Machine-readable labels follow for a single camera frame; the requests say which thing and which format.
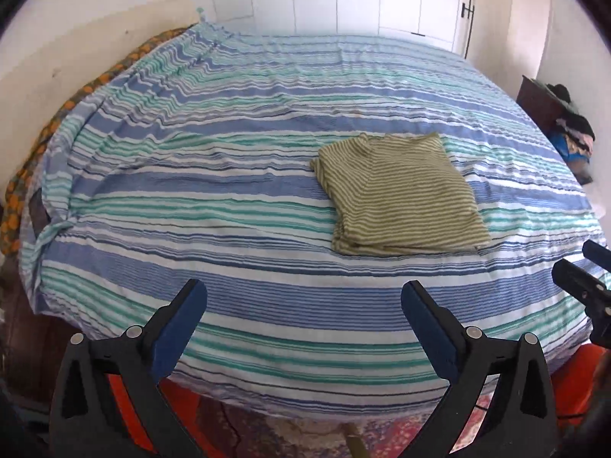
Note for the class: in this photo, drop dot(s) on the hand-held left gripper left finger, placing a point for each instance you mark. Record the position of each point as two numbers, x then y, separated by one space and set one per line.
176 329

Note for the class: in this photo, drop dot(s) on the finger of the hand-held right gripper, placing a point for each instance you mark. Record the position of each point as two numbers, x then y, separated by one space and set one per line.
575 279
599 254

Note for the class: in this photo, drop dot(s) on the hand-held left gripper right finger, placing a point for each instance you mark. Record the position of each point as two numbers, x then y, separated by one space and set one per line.
429 331

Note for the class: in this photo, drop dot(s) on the green striped knit cardigan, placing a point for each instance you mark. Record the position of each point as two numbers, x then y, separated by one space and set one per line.
405 191

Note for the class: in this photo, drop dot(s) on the pile of clothes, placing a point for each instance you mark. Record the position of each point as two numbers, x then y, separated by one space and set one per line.
575 138

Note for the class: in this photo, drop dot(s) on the blue green striped bed sheet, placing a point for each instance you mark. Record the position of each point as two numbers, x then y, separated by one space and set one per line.
191 200

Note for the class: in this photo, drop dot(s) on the pink floral rug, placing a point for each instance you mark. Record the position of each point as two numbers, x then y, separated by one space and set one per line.
305 434

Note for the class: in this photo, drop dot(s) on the orange patterned cloth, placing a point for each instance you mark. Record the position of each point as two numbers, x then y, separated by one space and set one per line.
14 200

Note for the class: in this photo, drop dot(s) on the beige headboard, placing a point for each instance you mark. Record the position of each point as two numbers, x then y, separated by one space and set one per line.
71 57

